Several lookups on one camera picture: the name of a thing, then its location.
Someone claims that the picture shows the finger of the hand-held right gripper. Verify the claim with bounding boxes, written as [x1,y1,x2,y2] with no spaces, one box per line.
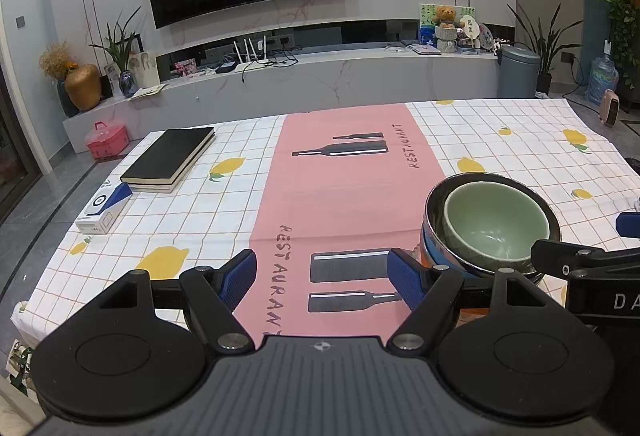
[616,212,640,240]
[530,239,640,278]

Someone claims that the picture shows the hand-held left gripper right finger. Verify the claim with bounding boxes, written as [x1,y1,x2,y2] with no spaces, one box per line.
[386,248,566,358]

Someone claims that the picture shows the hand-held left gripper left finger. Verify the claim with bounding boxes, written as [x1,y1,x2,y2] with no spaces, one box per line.
[75,248,258,357]

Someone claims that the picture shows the green ceramic bowl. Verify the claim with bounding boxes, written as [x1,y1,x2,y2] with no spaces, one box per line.
[442,181,551,270]

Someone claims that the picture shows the blue steel bowl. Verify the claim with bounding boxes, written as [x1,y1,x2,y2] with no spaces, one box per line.
[421,172,562,280]

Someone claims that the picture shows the checked lemon print tablecloth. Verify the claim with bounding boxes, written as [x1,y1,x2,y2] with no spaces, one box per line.
[12,98,640,353]

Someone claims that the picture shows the pink space heater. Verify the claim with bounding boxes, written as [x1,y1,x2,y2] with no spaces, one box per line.
[599,89,621,127]

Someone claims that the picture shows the black hardcover book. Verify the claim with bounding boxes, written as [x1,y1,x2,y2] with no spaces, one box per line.
[120,127,216,195]

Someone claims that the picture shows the blue water jug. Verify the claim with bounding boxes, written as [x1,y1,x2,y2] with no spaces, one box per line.
[585,56,620,106]

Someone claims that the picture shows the white and blue box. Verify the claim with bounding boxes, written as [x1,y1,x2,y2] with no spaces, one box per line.
[75,182,134,236]

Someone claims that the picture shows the pink storage box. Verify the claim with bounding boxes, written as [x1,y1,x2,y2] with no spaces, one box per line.
[85,121,130,161]

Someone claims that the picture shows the grey trash bin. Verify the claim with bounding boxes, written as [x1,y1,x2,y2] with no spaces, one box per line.
[497,45,542,100]

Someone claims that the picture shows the potted long-leaf plant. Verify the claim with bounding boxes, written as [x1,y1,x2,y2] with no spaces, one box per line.
[507,3,584,96]

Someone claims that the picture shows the loose papers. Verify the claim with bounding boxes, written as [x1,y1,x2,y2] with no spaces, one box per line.
[127,83,169,101]

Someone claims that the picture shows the leafy green plant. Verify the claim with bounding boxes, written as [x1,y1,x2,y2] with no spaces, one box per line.
[597,0,640,78]

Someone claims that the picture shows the white marble television console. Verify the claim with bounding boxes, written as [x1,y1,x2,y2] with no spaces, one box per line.
[62,47,501,155]

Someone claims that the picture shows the blue glass vase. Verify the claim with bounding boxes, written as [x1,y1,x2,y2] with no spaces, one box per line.
[118,70,140,99]

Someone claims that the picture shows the white router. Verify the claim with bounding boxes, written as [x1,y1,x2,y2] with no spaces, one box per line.
[232,35,271,65]

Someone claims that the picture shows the mushroom print card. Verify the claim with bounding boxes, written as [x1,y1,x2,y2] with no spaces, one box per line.
[127,50,161,88]

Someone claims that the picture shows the golden vase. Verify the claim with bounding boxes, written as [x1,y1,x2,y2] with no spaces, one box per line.
[64,63,103,112]

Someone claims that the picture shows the dark vase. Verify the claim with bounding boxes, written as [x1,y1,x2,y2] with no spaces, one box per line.
[56,80,80,118]

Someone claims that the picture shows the round white fan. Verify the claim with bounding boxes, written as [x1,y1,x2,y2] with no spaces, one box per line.
[460,13,481,48]

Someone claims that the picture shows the green grass plant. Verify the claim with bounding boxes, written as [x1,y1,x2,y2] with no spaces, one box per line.
[90,6,144,73]

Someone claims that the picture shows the green painting canvas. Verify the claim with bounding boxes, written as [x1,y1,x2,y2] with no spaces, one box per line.
[419,2,475,42]

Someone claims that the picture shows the brown teddy bear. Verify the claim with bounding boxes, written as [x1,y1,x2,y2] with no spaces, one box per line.
[432,5,457,28]

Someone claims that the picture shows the dried yellow flowers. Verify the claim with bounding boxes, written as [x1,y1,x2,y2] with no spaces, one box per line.
[39,41,79,81]

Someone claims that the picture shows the small photo frame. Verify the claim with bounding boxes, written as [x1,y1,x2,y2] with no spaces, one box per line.
[104,62,121,97]

